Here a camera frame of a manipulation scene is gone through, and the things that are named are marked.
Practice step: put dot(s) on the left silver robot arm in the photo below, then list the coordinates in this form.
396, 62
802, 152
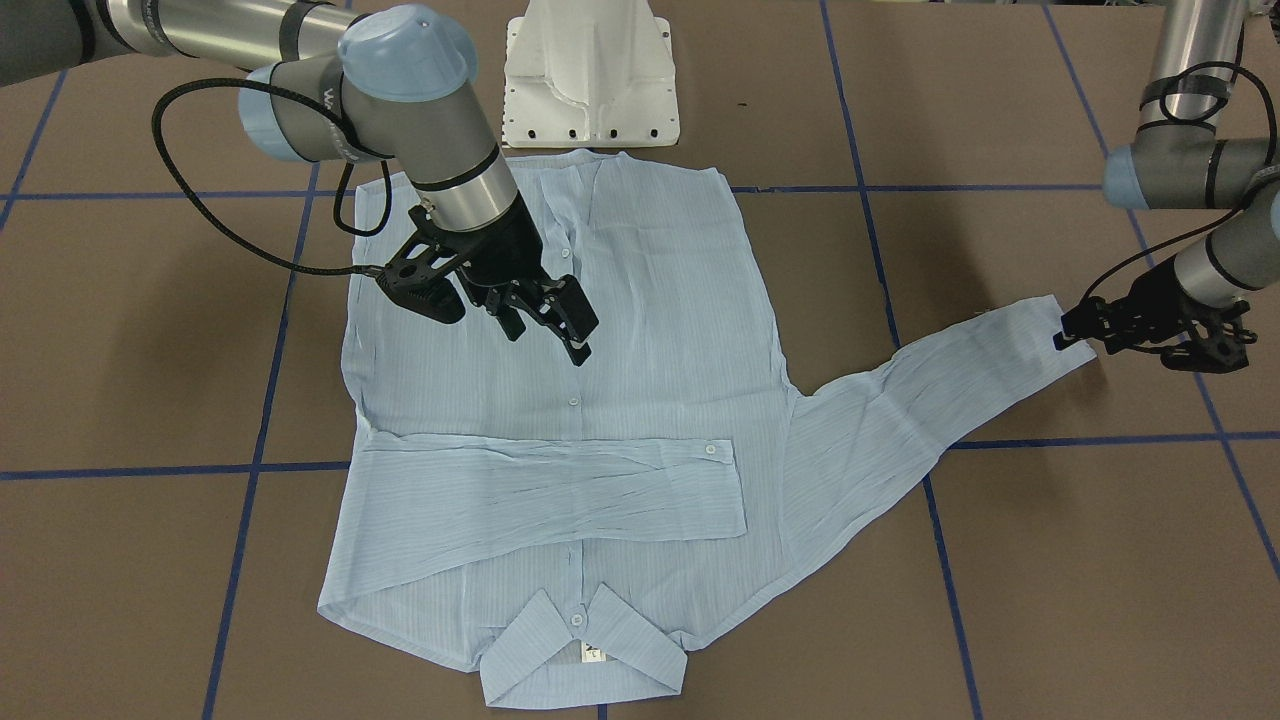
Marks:
1206, 140

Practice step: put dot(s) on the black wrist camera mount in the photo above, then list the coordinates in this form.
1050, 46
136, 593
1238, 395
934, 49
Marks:
416, 279

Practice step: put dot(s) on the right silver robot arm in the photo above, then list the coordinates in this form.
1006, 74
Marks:
322, 83

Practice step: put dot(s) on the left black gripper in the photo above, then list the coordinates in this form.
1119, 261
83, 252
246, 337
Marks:
1166, 305

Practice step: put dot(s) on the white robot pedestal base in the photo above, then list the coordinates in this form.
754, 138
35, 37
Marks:
590, 75

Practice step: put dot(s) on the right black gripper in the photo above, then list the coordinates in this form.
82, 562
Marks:
511, 252

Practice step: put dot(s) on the light blue button shirt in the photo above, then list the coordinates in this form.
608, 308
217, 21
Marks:
569, 532

